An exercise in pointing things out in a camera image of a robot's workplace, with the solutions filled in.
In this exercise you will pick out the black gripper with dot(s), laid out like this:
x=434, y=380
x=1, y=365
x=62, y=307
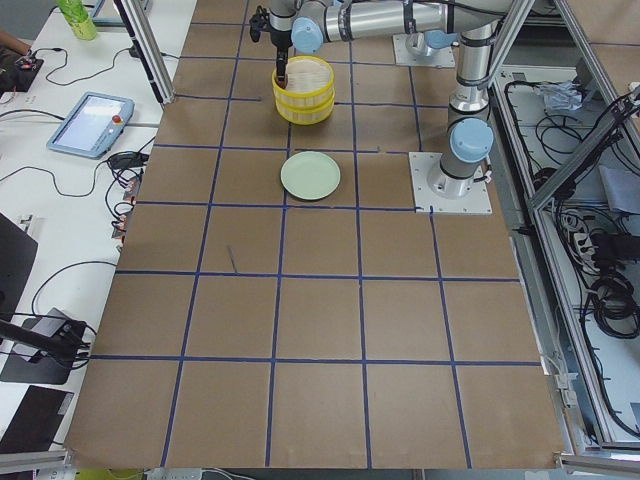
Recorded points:
x=281, y=39

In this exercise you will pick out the yellow steamer basket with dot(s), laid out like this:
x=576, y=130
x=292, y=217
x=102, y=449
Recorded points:
x=309, y=82
x=306, y=115

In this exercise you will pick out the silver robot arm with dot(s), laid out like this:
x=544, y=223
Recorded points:
x=484, y=31

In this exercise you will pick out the mint green plate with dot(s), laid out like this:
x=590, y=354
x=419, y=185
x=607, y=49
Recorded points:
x=310, y=175

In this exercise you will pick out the blue teach pendant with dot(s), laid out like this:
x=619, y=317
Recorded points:
x=92, y=126

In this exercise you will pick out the green drink bottle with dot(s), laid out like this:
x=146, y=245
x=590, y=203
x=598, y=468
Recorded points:
x=78, y=19

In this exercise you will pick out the aluminium frame post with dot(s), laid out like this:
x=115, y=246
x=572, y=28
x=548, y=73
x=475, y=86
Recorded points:
x=143, y=40

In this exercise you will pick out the black camera stand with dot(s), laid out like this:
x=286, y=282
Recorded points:
x=54, y=336

